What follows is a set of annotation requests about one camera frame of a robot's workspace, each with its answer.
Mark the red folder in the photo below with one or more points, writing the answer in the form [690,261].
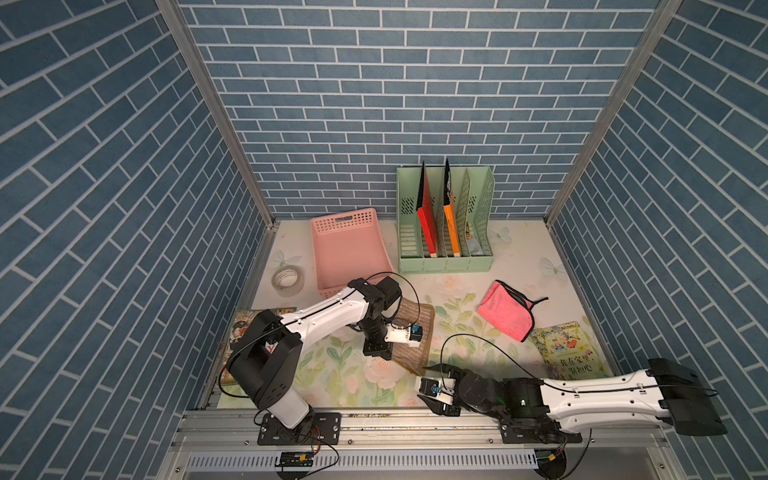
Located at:
[425,214]

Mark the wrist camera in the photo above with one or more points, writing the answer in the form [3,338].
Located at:
[410,336]
[440,390]

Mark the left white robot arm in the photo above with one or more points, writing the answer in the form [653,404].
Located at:
[265,359]

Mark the white slotted cable duct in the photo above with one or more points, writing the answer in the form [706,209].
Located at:
[360,460]

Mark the illustrated picture book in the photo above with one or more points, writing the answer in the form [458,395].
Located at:
[242,320]
[568,352]

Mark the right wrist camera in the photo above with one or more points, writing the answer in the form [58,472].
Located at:
[440,390]

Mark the brown striped dishcloth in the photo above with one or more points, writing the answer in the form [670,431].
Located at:
[414,356]

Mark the green file organizer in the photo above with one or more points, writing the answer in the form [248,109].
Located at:
[473,190]

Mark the left illustrated picture book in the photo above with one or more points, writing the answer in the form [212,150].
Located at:
[242,320]

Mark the aluminium mounting rail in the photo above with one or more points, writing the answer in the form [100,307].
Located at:
[234,430]

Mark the orange folder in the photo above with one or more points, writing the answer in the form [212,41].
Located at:
[450,210]

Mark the right illustrated picture book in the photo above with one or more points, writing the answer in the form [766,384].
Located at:
[568,352]

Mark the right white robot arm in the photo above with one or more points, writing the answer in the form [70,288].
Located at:
[549,411]

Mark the pink plastic basket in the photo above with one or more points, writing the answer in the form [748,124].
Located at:
[347,246]

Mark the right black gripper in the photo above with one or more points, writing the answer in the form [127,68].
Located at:
[440,408]

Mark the clear tape roll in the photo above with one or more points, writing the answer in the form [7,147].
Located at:
[288,281]

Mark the small black circuit board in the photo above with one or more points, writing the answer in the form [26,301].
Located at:
[295,460]

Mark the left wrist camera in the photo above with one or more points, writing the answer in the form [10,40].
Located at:
[410,336]

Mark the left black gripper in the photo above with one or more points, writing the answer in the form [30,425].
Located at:
[383,348]

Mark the pink and grey dishcloth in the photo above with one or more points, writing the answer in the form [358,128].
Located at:
[509,310]

